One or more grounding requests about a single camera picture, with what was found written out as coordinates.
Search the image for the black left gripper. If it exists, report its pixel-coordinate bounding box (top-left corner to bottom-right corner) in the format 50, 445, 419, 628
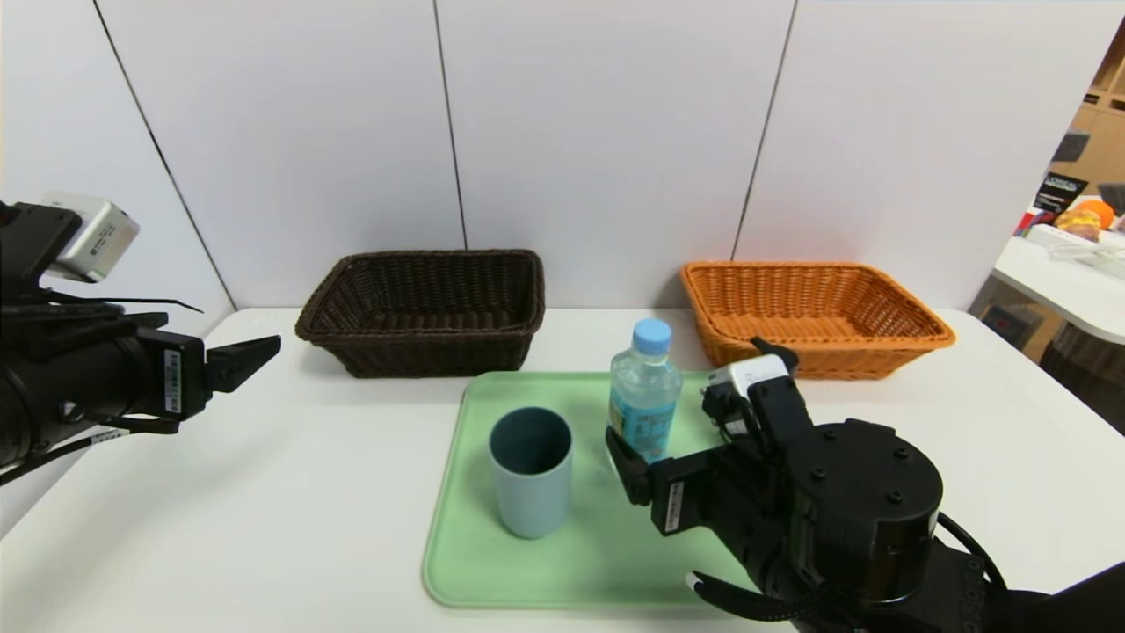
11, 326, 282, 455

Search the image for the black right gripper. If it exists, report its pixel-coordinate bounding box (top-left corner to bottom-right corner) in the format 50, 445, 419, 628
605, 425, 770, 537

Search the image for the clear water bottle blue cap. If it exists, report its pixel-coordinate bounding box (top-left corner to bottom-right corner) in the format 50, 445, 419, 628
608, 318, 684, 464

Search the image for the dark brown wicker basket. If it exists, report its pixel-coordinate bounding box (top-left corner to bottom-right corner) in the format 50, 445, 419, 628
295, 250, 547, 379

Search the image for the orange wicker basket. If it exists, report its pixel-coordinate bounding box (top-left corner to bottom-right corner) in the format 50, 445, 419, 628
679, 261, 957, 381

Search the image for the yellow-brown food item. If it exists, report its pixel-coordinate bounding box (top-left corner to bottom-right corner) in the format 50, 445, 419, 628
1055, 211, 1101, 243

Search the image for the light green plastic tray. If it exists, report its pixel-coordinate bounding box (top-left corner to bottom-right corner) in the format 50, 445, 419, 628
422, 370, 757, 610

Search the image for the blue-grey plastic cup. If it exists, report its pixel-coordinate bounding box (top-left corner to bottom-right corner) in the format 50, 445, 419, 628
489, 405, 574, 539

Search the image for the white background table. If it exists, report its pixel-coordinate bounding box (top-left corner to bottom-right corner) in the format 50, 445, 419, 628
993, 233, 1125, 346

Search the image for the black printed sign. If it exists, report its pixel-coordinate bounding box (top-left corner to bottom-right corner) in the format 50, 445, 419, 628
1033, 173, 1089, 215

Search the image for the wooden shelf unit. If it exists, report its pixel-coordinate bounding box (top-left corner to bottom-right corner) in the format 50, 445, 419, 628
1050, 18, 1125, 212

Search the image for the thin black cable tie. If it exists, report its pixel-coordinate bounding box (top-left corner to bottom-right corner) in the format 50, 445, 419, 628
40, 294, 205, 314

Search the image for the black cable with white tag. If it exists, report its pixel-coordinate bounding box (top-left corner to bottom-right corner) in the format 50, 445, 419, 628
0, 428, 133, 486

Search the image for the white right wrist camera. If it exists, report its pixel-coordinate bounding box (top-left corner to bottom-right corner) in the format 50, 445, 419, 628
703, 354, 790, 414

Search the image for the black braided cable sleeve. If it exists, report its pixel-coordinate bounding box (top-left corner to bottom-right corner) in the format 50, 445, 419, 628
686, 571, 796, 622

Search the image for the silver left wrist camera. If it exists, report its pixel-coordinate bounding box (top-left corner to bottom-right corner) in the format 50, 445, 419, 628
40, 193, 140, 284

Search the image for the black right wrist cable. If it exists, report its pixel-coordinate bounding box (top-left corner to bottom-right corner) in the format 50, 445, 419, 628
936, 514, 1009, 600

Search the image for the white box with cables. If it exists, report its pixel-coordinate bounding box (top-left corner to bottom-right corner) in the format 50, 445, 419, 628
1027, 224, 1125, 265

